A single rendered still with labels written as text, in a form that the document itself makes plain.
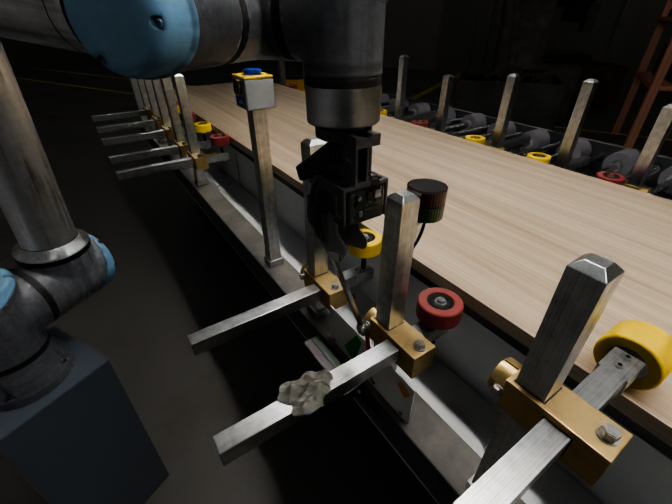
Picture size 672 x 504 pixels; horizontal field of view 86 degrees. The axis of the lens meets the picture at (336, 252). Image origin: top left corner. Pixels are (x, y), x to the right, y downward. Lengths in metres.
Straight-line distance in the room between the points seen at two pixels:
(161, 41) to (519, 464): 0.49
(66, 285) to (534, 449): 0.97
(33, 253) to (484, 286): 0.96
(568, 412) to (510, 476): 0.10
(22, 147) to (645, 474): 1.22
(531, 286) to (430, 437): 0.34
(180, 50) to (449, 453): 0.69
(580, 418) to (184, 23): 0.53
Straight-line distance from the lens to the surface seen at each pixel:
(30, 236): 1.02
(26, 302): 1.02
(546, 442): 0.47
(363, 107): 0.43
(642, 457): 0.78
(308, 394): 0.56
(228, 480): 1.50
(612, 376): 0.58
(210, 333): 0.75
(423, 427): 0.75
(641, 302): 0.85
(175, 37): 0.35
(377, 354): 0.62
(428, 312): 0.64
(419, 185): 0.55
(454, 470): 0.72
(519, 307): 0.72
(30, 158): 0.95
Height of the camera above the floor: 1.33
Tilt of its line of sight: 33 degrees down
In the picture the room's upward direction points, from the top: straight up
